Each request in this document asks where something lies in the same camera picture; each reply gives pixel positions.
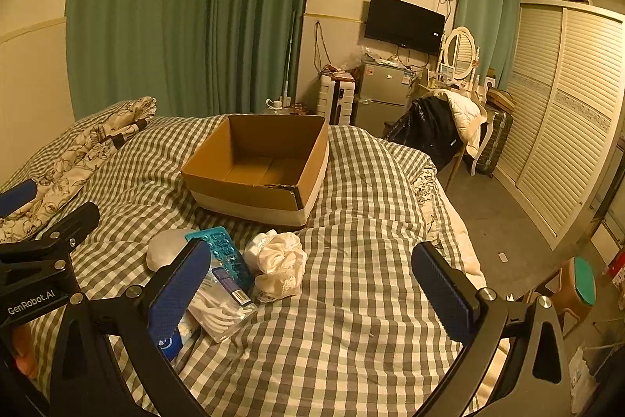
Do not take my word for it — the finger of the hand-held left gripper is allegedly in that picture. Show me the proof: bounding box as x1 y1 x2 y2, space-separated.
0 181 39 218
0 201 101 274

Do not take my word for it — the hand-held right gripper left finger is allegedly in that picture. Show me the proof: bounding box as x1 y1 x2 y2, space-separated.
49 238 213 417

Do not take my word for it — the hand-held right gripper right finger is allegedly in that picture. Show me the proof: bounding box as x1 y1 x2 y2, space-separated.
411 242 573 417

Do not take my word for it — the white soft pouch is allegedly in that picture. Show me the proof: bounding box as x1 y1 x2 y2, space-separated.
146 229 196 274

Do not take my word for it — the clear cotton swab bag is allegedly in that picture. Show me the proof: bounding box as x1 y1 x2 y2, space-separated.
178 268 258 344

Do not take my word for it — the blue white packet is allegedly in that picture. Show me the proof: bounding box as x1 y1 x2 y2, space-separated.
159 317 197 362

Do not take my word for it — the teal blister pack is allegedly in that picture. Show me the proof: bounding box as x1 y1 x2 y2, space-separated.
184 226 254 306

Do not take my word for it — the cream lace cloth bundle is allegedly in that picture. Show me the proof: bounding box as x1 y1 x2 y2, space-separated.
243 230 308 303

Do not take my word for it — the brown cardboard box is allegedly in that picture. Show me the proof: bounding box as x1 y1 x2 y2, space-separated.
180 114 329 229

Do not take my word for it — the person's left hand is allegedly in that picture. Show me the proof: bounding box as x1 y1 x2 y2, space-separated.
12 329 39 379

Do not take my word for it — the floral cream quilt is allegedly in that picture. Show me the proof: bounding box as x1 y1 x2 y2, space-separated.
0 96 158 244

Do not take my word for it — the green topped stool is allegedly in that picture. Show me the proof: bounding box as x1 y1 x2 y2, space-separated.
534 257 599 340

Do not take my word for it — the white plastic bag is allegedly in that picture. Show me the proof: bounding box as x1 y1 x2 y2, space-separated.
569 346 606 399

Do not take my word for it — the grey hard suitcase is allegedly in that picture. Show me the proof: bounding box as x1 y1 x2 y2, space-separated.
473 104 514 176

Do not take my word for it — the black jacket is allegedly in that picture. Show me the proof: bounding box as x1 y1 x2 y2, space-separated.
383 97 464 174

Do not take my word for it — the red container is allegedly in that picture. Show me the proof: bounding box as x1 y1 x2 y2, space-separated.
605 251 625 288

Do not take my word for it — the white padded jacket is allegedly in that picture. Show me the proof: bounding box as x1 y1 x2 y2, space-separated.
430 89 489 156

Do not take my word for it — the wooden box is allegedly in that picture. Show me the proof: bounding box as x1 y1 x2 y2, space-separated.
488 89 516 110

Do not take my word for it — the silver small fridge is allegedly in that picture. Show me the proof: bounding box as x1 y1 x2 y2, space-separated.
355 58 417 137

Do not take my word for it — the white dressing table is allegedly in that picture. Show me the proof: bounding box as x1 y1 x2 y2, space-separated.
414 70 491 176

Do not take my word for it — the white louvred wardrobe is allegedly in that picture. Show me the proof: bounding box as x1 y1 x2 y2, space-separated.
488 0 625 252

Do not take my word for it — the wide green curtain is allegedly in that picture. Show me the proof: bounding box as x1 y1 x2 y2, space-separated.
65 0 220 120

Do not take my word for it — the white ribbed suitcase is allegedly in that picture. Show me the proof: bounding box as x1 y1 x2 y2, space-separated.
316 75 356 125

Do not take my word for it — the white oval mirror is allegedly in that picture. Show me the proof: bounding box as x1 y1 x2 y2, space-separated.
442 26 478 81

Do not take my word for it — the white pole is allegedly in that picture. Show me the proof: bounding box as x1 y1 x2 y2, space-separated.
282 9 298 102

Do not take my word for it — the narrow green curtain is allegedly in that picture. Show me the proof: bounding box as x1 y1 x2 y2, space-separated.
205 0 318 117

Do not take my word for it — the light green curtain with eyelets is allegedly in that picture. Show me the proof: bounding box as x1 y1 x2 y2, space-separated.
454 0 522 93

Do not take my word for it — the black wall television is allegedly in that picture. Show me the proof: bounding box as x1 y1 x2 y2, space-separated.
364 0 446 55

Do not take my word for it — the hanging wall cable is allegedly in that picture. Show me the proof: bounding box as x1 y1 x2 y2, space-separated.
314 21 329 73

